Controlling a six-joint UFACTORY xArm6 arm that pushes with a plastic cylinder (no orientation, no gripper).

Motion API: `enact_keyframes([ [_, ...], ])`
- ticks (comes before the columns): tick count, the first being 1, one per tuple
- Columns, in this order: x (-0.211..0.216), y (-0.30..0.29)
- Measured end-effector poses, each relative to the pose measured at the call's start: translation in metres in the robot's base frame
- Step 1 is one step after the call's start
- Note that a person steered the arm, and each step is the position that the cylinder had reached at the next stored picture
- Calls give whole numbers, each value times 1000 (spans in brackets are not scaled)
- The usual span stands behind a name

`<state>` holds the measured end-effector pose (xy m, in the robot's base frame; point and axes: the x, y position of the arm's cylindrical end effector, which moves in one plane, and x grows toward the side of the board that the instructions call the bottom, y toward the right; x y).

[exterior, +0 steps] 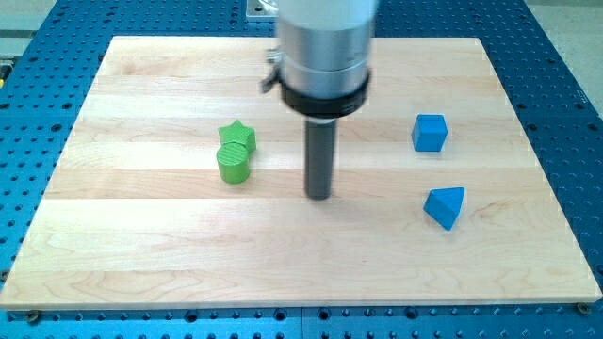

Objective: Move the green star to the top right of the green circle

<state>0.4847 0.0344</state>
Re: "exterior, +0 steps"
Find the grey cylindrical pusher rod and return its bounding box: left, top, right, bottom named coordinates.
left=304, top=118, right=336, bottom=201

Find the green star block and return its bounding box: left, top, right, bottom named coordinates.
left=218, top=120, right=256, bottom=153

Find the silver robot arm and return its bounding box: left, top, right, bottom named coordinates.
left=261, top=0, right=379, bottom=201

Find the green cylinder block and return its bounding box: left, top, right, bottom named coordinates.
left=217, top=142, right=251, bottom=184

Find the blue cube block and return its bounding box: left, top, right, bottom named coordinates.
left=412, top=114, right=448, bottom=153

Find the blue triangular prism block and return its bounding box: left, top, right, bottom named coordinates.
left=423, top=186, right=465, bottom=231

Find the light wooden board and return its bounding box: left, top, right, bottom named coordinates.
left=1, top=36, right=602, bottom=311

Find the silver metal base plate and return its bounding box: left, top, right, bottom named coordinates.
left=245, top=0, right=278, bottom=21

